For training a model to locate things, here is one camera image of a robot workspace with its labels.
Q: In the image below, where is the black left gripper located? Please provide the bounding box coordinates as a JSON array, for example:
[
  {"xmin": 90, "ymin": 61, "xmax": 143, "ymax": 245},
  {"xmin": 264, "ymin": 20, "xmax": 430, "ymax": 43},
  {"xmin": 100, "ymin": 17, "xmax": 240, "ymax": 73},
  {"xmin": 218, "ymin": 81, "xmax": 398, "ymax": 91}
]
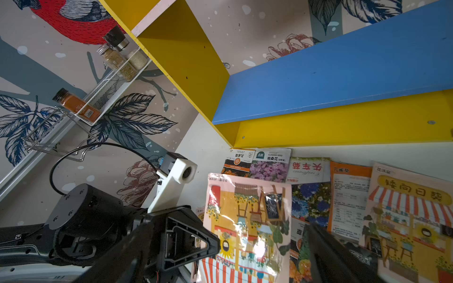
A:
[{"xmin": 132, "ymin": 206, "xmax": 221, "ymax": 279}]

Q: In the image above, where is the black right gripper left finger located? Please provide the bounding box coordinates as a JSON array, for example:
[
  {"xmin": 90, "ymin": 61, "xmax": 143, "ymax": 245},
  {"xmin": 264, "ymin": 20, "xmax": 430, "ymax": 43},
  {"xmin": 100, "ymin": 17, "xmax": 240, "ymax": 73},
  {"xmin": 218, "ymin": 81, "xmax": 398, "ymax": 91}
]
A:
[{"xmin": 74, "ymin": 223, "xmax": 154, "ymax": 283}]

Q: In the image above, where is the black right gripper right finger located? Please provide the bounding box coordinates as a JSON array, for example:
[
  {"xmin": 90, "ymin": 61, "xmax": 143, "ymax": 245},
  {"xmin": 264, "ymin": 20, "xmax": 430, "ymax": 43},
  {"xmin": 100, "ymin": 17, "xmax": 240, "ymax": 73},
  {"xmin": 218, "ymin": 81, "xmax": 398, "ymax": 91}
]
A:
[{"xmin": 307, "ymin": 224, "xmax": 383, "ymax": 283}]

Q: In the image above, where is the large shop seed bag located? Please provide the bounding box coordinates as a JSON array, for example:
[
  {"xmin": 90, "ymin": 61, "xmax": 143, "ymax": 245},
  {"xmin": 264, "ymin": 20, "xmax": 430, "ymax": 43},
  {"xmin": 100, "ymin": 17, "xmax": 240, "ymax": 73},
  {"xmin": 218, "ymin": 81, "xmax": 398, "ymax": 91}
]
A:
[{"xmin": 191, "ymin": 173, "xmax": 292, "ymax": 283}]

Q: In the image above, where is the orange back-side seed bag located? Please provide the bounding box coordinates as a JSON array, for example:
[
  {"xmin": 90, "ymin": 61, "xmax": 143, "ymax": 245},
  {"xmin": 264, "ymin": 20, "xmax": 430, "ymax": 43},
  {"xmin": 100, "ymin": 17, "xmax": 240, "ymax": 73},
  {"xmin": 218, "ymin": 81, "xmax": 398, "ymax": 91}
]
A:
[{"xmin": 327, "ymin": 161, "xmax": 372, "ymax": 244}]

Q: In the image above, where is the blue flower seed bag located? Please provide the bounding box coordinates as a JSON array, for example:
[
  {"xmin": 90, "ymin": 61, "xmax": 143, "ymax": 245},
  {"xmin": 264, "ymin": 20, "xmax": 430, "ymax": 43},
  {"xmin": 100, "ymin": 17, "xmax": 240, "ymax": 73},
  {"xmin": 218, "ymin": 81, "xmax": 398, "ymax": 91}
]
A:
[{"xmin": 286, "ymin": 157, "xmax": 331, "ymax": 228}]

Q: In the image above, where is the shop picture seed bag top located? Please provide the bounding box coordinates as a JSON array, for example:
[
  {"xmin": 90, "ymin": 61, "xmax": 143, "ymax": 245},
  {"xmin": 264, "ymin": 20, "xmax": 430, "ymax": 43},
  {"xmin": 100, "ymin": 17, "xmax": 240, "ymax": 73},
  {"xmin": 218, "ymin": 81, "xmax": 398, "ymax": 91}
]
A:
[{"xmin": 359, "ymin": 163, "xmax": 453, "ymax": 283}]

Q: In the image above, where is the purple flower seed bag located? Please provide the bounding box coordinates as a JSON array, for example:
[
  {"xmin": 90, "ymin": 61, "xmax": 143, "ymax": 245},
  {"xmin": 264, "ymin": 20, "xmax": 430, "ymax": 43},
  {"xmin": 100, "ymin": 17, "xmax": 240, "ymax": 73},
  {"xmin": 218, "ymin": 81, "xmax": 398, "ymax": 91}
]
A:
[{"xmin": 250, "ymin": 148, "xmax": 291, "ymax": 183}]

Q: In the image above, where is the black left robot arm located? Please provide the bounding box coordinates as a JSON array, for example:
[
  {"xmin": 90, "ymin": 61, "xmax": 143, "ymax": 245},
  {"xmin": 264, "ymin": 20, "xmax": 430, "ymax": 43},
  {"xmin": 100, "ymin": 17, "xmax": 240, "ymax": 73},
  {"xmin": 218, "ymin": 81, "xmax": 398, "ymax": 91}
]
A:
[{"xmin": 1, "ymin": 184, "xmax": 221, "ymax": 283}]

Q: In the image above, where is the yellow wooden shelf unit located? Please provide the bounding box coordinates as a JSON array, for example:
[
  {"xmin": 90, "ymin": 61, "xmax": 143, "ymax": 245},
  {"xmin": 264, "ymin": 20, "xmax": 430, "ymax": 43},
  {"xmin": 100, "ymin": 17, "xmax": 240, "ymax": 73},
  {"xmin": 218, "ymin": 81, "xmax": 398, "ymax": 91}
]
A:
[{"xmin": 102, "ymin": 1, "xmax": 453, "ymax": 147}]

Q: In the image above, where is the orange spice jar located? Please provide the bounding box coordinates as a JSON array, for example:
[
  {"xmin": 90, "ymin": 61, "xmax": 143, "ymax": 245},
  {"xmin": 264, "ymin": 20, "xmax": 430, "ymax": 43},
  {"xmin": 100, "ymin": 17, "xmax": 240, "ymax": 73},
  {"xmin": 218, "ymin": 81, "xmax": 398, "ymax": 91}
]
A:
[{"xmin": 53, "ymin": 88, "xmax": 101, "ymax": 123}]

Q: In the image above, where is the black lid spice jar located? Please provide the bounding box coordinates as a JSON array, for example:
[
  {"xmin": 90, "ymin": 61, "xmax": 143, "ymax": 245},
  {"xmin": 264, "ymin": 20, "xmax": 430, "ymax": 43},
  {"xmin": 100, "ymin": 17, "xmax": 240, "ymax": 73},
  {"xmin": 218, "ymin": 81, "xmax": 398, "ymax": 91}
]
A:
[{"xmin": 103, "ymin": 25, "xmax": 148, "ymax": 71}]

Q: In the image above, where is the beige spice jar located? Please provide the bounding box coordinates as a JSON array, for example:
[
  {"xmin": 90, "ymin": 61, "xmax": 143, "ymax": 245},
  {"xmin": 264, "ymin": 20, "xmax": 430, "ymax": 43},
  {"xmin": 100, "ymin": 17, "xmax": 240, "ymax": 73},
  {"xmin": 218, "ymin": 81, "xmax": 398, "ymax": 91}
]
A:
[{"xmin": 97, "ymin": 44, "xmax": 138, "ymax": 82}]

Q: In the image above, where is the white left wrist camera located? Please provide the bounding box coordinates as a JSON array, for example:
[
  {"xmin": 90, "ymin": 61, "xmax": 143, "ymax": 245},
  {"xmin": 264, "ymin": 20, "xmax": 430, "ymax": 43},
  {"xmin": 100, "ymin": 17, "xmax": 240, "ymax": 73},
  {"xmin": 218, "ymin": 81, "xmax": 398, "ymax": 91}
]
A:
[{"xmin": 147, "ymin": 152, "xmax": 198, "ymax": 213}]

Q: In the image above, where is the white wire spice rack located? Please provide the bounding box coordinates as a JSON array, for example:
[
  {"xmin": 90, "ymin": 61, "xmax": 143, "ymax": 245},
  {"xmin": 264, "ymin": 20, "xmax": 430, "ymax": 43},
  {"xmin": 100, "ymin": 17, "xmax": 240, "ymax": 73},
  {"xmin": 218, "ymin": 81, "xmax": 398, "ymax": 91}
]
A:
[{"xmin": 21, "ymin": 48, "xmax": 152, "ymax": 162}]

